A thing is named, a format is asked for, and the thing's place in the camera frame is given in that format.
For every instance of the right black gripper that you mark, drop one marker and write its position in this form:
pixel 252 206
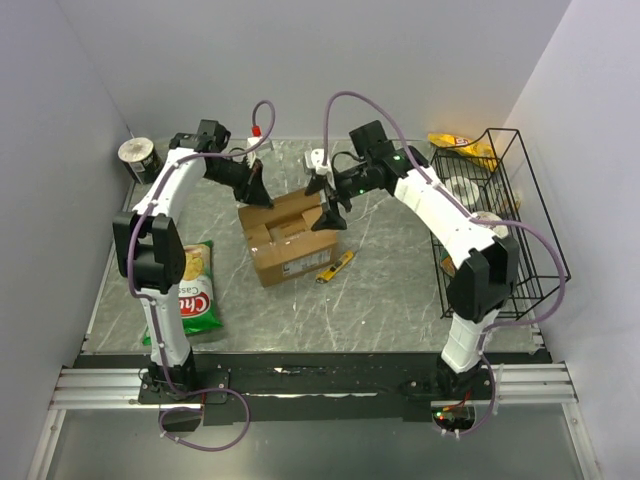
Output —
pixel 329 220

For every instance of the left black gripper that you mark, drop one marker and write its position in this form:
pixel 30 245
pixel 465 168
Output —
pixel 252 189

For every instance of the brown cardboard express box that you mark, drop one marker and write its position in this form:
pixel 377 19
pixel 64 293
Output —
pixel 277 263

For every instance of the yellow utility knife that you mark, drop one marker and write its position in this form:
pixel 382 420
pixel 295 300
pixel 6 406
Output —
pixel 329 273

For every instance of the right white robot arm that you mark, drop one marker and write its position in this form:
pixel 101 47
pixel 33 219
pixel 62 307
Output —
pixel 486 265

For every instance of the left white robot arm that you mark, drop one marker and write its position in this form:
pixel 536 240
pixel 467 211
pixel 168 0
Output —
pixel 149 250

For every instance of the black cylindrical snack can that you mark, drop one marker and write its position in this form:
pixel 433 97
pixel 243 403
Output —
pixel 140 159

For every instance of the green Chuba chips bag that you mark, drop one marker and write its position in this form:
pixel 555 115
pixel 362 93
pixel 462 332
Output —
pixel 198 308

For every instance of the green packet in rack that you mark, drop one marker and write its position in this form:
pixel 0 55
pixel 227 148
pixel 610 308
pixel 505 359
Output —
pixel 446 264

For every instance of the yellow chips bag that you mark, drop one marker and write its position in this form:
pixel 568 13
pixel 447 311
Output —
pixel 476 151

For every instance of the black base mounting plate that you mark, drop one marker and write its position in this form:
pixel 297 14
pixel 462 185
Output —
pixel 412 387

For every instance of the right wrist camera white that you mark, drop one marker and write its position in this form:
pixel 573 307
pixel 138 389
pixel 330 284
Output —
pixel 315 162

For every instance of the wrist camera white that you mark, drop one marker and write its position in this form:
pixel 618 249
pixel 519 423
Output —
pixel 257 145
pixel 315 162

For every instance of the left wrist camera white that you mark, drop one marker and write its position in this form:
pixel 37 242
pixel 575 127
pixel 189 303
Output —
pixel 257 145

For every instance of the black wire rack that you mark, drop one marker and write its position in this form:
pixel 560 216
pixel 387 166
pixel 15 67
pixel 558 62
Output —
pixel 513 193

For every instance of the aluminium rail frame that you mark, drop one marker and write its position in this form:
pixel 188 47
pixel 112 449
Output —
pixel 116 389

